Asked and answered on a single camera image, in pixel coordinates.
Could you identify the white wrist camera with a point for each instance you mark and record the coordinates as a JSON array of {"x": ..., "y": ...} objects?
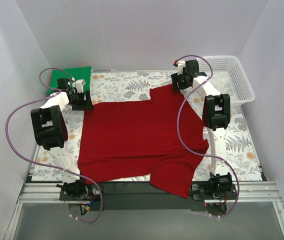
[
  {"x": 181, "y": 66},
  {"x": 78, "y": 85}
]

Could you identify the red t-shirt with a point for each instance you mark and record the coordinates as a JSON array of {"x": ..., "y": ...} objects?
[{"x": 161, "y": 137}]

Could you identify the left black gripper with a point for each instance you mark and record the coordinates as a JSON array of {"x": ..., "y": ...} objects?
[{"x": 86, "y": 100}]

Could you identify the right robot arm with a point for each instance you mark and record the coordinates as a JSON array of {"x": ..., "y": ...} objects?
[{"x": 216, "y": 116}]

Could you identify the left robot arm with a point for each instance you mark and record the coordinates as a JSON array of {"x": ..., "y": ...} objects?
[{"x": 50, "y": 131}]

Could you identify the aluminium rail frame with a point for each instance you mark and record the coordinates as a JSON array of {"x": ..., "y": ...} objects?
[{"x": 258, "y": 214}]

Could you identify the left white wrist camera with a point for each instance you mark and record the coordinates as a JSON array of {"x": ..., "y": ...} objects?
[{"x": 78, "y": 85}]

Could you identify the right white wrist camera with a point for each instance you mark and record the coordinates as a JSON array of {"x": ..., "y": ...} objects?
[{"x": 181, "y": 66}]

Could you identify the green folded t-shirt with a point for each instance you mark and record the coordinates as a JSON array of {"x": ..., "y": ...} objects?
[{"x": 78, "y": 73}]

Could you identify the white plastic basket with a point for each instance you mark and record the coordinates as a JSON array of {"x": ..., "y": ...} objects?
[{"x": 229, "y": 77}]

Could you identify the floral patterned table mat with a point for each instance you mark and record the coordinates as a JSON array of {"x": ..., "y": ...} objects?
[{"x": 135, "y": 86}]

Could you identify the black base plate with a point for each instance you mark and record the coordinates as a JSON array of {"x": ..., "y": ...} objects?
[{"x": 144, "y": 196}]

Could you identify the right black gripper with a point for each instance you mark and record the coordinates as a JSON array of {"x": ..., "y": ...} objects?
[{"x": 176, "y": 82}]

